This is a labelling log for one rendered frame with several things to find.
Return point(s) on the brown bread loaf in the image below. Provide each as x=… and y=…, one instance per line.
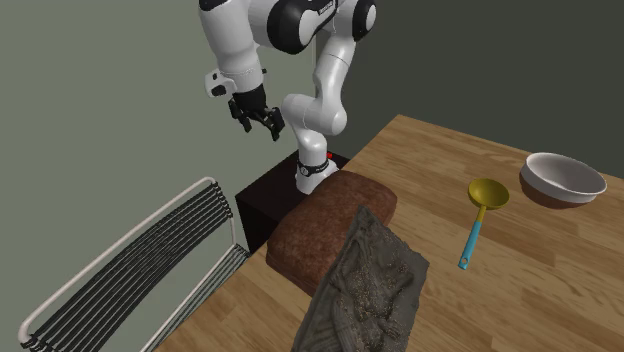
x=322, y=219

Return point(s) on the white and brown bowl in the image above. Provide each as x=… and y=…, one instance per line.
x=560, y=180

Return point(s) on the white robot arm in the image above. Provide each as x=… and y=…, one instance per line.
x=234, y=44

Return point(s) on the grey carved stone relief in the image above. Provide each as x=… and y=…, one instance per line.
x=365, y=287

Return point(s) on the dark robot stand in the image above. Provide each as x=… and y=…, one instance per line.
x=265, y=200

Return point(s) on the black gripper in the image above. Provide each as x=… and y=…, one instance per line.
x=250, y=101

